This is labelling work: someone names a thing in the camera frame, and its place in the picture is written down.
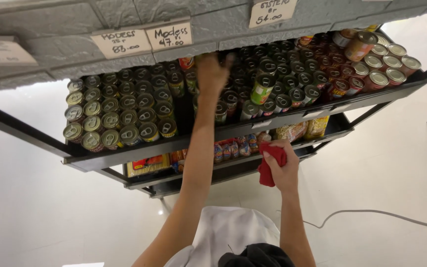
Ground person's right hand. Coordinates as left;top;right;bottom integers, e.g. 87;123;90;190
262;139;300;194

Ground person's left hand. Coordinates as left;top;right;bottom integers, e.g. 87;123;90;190
196;52;235;98

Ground red cloth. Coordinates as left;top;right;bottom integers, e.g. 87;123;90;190
257;142;288;188

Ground handwritten paper price label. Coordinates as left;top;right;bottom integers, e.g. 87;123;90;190
90;30;152;60
146;22;193;52
0;36;38;67
249;0;298;29

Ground tilted green label can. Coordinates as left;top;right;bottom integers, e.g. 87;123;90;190
250;73;277;106

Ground black metal shelf rack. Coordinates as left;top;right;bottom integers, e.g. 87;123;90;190
0;22;427;199

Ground group of dark-lid cans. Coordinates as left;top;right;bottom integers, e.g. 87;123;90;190
184;39;333;125

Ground row of small colourful packets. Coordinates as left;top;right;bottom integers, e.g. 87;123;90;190
213;133;273;164

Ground group of gold-lid cans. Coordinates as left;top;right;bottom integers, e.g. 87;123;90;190
63;61;185;153

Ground clear noodle packet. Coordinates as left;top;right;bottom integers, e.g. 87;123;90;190
274;121;309;144

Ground orange snack packet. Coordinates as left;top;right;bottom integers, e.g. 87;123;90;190
170;149;188;174

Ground yellow noodle packet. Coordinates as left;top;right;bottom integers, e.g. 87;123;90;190
304;115;330;141

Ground yellow pasta packet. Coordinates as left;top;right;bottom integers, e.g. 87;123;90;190
126;154;172;178

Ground tan label can lying askew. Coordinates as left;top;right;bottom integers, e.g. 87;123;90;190
344;31;379;62

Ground group of silver-lid red cans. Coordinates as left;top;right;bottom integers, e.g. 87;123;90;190
325;28;422;101

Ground person's white shirt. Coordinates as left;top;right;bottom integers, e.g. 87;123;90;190
163;206;281;267

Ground person's black garment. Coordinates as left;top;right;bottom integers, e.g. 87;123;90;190
218;243;296;267

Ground white cable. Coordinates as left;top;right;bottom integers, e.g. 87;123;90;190
276;209;427;234

